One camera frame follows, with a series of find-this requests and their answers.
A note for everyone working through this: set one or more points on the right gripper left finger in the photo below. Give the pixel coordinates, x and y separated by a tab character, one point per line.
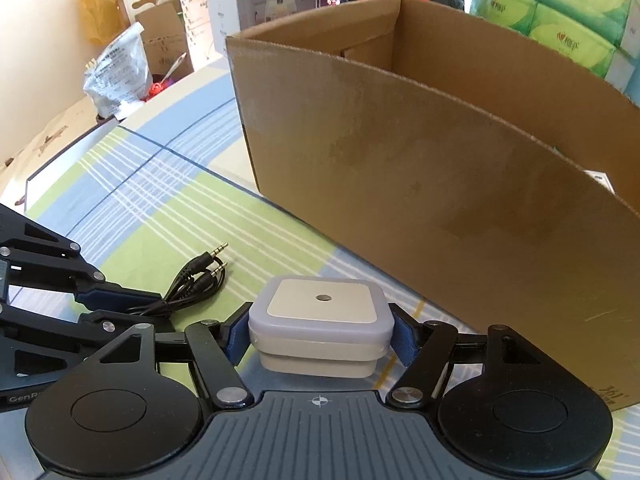
217	348

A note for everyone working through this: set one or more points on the green tissue pack bundle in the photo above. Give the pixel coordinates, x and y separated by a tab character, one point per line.
602	36

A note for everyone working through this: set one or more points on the checkered tablecloth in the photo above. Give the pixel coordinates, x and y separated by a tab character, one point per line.
175	181

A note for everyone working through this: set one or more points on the brown cardboard box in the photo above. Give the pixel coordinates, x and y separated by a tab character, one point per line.
488	173

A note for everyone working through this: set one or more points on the white plastic bag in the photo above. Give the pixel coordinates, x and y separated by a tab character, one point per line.
120	76

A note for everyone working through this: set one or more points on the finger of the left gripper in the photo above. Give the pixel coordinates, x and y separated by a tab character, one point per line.
97	325
64	270

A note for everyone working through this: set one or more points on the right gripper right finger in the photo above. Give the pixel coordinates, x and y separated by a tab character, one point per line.
424	349

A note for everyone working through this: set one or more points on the open cardboard carton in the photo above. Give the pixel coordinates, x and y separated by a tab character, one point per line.
177	36

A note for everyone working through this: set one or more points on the white square night light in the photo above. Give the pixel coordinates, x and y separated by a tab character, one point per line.
325	327

